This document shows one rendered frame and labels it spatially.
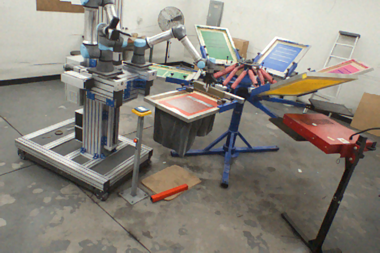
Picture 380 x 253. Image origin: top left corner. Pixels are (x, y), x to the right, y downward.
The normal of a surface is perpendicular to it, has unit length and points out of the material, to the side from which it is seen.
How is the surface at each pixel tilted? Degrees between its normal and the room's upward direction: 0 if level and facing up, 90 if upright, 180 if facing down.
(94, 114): 90
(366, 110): 78
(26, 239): 0
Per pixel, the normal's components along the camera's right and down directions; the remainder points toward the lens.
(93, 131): -0.44, 0.27
